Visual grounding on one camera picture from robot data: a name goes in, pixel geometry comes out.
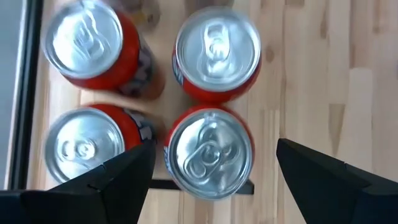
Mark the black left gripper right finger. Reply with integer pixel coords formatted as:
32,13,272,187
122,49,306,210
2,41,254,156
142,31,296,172
275,138,398,224

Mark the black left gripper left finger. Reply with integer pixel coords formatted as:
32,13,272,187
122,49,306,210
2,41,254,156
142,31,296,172
0,139,156,224

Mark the Fanta soda can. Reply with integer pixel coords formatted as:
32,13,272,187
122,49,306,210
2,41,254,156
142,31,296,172
43,104,156,184
40,0,165,100
163,105,256,200
172,6,262,105

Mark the wooden shelf with black frame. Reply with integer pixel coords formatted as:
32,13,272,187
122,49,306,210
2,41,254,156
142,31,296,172
27,0,282,197

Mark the black aluminium table frame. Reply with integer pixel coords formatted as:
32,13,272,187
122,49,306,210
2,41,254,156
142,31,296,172
7,0,44,191

